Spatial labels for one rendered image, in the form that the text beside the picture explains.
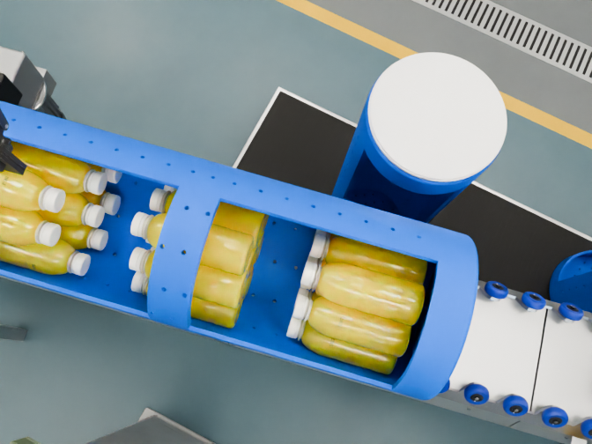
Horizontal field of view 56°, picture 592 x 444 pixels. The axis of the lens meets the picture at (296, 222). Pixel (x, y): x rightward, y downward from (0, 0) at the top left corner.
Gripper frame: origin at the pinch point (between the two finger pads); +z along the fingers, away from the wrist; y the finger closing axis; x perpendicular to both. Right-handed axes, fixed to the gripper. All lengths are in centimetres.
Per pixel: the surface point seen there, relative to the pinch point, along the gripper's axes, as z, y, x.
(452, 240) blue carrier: 12, 10, -64
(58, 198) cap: 16.6, -0.1, -1.4
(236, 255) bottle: 13.8, -1.2, -31.9
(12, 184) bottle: 14.0, -0.5, 5.0
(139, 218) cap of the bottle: 15.5, 0.4, -15.2
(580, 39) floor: 132, 149, -130
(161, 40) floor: 133, 95, 37
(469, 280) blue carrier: 9, 4, -66
